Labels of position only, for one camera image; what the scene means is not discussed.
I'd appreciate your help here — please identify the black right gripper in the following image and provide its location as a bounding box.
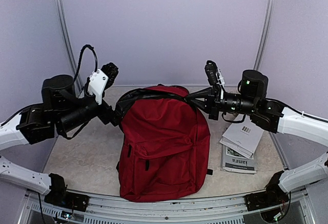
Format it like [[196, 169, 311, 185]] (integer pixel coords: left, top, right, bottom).
[[186, 86, 258, 121]]

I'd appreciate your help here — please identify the white paper book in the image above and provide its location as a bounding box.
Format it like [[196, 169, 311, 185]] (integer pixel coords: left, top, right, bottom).
[[219, 119, 264, 159]]

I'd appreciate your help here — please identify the red student backpack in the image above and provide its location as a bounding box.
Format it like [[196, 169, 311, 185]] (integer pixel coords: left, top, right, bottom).
[[115, 85, 211, 202]]

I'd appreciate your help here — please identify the ianra magazine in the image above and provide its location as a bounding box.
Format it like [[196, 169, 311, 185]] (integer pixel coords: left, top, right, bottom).
[[221, 145, 257, 174]]

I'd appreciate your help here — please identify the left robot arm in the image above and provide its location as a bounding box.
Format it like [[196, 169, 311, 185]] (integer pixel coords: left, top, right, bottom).
[[1, 69, 118, 206]]

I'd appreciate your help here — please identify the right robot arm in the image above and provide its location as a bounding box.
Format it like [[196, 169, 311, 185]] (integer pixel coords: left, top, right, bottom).
[[186, 67, 327, 206]]

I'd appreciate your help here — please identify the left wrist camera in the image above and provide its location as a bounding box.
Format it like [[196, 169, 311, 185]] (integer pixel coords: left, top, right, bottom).
[[74, 44, 118, 105]]

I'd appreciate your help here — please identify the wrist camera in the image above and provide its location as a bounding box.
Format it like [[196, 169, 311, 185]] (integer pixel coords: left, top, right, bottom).
[[204, 60, 226, 93], [74, 44, 118, 105]]

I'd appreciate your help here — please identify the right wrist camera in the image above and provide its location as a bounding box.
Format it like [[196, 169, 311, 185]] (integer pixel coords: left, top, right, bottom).
[[204, 60, 226, 93]]

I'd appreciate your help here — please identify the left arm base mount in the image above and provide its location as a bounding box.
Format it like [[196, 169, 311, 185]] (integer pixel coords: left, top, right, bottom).
[[44, 173, 89, 212]]

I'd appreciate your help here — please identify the aluminium front rail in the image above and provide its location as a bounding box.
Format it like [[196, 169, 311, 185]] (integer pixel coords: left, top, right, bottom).
[[17, 180, 318, 224]]

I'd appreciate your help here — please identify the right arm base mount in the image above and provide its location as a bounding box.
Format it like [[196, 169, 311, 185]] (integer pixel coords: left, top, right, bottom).
[[244, 171, 290, 211]]

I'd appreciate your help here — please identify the right aluminium frame post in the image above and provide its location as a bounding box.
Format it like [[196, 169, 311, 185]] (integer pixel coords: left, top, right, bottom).
[[253, 0, 275, 71]]

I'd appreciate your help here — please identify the aluminium frame post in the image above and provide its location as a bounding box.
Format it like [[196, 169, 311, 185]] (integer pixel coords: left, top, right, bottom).
[[253, 0, 275, 71], [55, 0, 77, 73]]

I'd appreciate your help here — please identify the left aluminium frame post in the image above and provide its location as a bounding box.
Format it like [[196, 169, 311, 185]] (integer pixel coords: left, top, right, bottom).
[[55, 0, 77, 73]]

